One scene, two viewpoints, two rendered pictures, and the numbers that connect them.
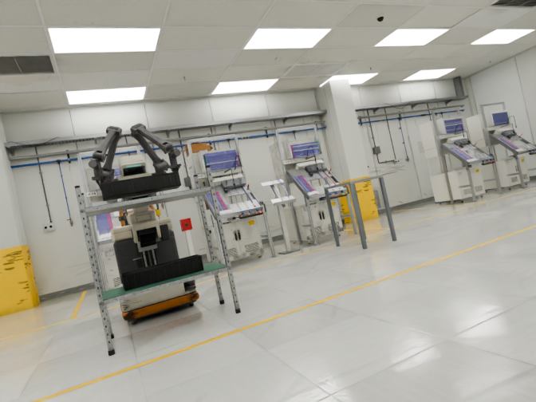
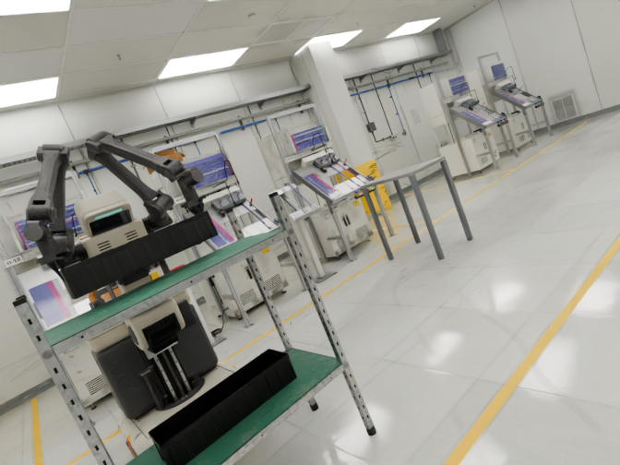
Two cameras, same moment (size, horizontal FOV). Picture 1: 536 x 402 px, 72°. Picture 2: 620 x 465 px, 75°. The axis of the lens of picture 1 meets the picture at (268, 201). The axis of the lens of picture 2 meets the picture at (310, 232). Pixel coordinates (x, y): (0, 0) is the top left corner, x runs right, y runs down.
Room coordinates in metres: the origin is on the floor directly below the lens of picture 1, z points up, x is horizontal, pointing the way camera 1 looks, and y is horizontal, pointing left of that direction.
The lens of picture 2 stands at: (1.15, 0.61, 1.12)
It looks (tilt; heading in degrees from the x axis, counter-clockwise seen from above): 8 degrees down; 349
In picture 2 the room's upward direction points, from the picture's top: 22 degrees counter-clockwise
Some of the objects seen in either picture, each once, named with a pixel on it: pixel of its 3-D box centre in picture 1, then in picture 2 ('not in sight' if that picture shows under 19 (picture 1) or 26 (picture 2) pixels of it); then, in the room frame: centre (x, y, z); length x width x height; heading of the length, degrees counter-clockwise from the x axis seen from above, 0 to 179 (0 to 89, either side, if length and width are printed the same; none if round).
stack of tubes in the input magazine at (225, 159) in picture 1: (221, 160); (204, 172); (5.56, 0.56, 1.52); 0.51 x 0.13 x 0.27; 114
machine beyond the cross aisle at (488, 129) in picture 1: (497, 146); (497, 103); (8.25, -5.24, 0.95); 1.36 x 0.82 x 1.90; 24
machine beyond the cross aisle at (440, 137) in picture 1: (451, 155); (459, 121); (7.68, -3.90, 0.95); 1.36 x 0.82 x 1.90; 24
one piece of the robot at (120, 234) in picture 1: (145, 246); (151, 341); (3.49, 1.21, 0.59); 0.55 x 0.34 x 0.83; 114
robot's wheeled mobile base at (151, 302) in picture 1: (155, 292); (189, 412); (3.40, 1.17, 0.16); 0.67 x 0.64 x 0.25; 24
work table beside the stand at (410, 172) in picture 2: (358, 212); (414, 211); (4.67, -1.08, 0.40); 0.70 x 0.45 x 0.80; 17
